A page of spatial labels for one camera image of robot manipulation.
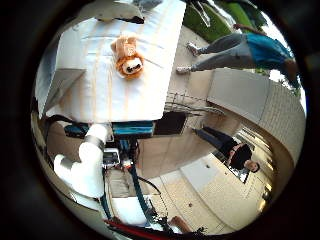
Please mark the black box under table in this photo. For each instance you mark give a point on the black box under table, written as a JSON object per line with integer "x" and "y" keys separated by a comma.
{"x": 170, "y": 123}

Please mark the blue control box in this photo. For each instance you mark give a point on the blue control box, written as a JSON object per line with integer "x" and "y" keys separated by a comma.
{"x": 133, "y": 128}

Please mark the white striped tablecloth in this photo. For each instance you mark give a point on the white striped tablecloth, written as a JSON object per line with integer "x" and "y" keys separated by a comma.
{"x": 133, "y": 96}

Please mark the white flat floor board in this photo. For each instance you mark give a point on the white flat floor board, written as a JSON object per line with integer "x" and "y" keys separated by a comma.
{"x": 200, "y": 173}

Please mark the orange lion plush toy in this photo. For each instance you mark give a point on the orange lion plush toy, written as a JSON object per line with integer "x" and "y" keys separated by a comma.
{"x": 128, "y": 60}

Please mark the person in black clothes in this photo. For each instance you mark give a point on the person in black clothes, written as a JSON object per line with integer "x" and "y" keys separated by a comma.
{"x": 230, "y": 146}

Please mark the white low counter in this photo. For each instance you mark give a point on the white low counter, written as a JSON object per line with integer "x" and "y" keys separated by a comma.
{"x": 238, "y": 91}

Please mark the person in blue shirt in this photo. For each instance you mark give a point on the person in blue shirt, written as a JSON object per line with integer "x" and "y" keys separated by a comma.
{"x": 240, "y": 50}

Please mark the red bar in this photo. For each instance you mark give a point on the red bar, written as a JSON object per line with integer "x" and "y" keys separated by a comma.
{"x": 133, "y": 230}

